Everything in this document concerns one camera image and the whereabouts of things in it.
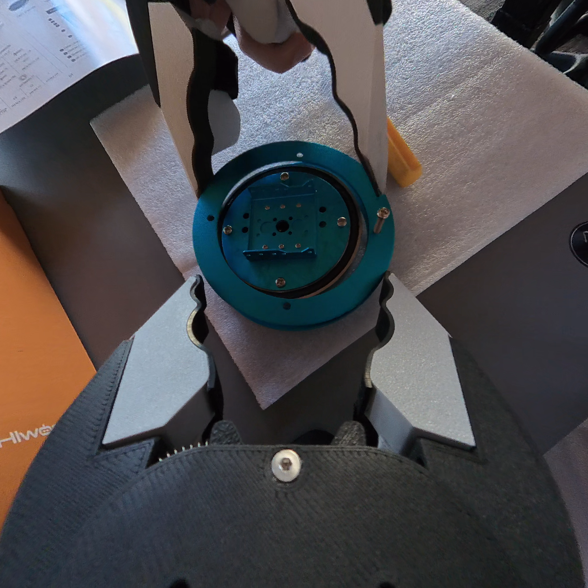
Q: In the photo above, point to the person's right hand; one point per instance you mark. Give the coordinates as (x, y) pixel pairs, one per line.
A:
(280, 55)

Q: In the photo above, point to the small metal screw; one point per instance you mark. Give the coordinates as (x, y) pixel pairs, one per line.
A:
(381, 218)

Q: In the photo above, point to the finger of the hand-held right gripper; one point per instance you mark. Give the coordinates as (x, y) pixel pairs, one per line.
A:
(358, 69)
(172, 69)

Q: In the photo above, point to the black round desk grommet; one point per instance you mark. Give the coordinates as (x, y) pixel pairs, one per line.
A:
(579, 243)

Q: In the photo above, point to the open instruction booklet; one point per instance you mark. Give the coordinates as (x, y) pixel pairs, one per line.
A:
(46, 55)

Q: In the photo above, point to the white foam sheet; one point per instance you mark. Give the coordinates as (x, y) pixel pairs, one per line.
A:
(459, 115)

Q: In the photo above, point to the black office chair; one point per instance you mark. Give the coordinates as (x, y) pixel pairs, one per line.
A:
(551, 32)

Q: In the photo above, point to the blue round metal base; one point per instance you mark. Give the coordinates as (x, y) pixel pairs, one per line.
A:
(206, 229)

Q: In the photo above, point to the grey desk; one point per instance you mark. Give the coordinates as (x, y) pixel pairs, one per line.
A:
(505, 344)

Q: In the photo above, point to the orange kit box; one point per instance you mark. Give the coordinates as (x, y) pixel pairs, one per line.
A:
(32, 321)

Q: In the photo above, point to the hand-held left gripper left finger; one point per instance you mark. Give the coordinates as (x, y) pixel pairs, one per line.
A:
(156, 376)

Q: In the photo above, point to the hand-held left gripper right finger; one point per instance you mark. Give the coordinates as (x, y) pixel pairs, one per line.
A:
(422, 376)

